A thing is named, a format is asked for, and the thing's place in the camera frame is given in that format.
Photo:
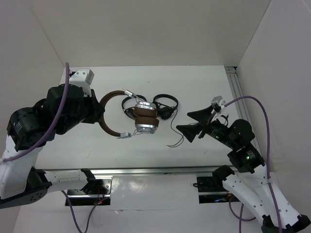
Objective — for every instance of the aluminium side rail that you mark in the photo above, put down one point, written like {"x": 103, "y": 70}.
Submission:
{"x": 236, "y": 87}

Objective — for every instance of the brown silver over-ear headphones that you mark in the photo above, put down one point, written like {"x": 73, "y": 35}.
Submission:
{"x": 145, "y": 114}

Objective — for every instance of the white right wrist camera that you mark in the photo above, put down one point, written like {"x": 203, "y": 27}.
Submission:
{"x": 218, "y": 104}

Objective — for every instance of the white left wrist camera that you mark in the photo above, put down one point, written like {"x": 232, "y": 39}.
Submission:
{"x": 83, "y": 78}

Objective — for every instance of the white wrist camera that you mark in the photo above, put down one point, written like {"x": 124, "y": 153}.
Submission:
{"x": 218, "y": 104}
{"x": 83, "y": 78}

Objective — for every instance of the black on-ear headphones right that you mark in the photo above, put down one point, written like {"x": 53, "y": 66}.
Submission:
{"x": 165, "y": 111}

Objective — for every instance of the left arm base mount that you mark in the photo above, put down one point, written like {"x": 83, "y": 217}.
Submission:
{"x": 97, "y": 191}

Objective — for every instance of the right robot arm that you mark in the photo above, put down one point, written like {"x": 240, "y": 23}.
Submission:
{"x": 250, "y": 184}

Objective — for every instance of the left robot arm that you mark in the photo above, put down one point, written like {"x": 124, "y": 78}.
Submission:
{"x": 20, "y": 182}

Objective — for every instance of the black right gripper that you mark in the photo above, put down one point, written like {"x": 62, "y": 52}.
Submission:
{"x": 203, "y": 116}

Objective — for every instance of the aluminium front rail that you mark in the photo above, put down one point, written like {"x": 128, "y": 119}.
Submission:
{"x": 155, "y": 170}

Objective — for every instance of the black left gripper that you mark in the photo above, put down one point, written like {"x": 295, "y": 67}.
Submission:
{"x": 96, "y": 108}

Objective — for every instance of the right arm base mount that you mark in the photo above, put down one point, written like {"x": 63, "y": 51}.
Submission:
{"x": 209, "y": 192}

